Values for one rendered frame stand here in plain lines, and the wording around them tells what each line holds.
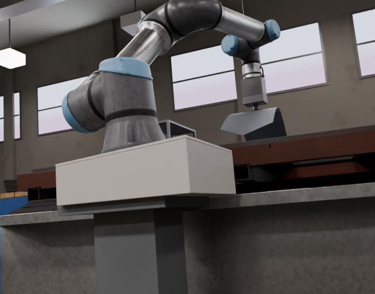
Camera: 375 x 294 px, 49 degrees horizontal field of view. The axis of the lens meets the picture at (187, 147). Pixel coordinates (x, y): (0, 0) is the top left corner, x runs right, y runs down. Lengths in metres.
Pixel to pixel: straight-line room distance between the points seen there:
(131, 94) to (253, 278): 0.60
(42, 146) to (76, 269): 9.05
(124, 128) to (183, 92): 7.71
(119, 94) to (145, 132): 0.10
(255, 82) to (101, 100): 0.85
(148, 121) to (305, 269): 0.58
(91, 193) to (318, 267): 0.63
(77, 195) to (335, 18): 7.72
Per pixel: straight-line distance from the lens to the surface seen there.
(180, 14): 1.24
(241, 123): 1.41
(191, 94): 8.48
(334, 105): 7.82
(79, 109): 1.00
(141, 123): 0.86
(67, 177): 0.84
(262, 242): 1.15
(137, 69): 0.91
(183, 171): 0.71
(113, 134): 0.87
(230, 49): 1.58
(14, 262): 1.54
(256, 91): 1.63
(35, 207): 1.36
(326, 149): 1.18
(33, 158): 10.54
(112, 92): 0.90
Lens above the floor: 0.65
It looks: 9 degrees up
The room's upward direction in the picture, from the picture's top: 5 degrees counter-clockwise
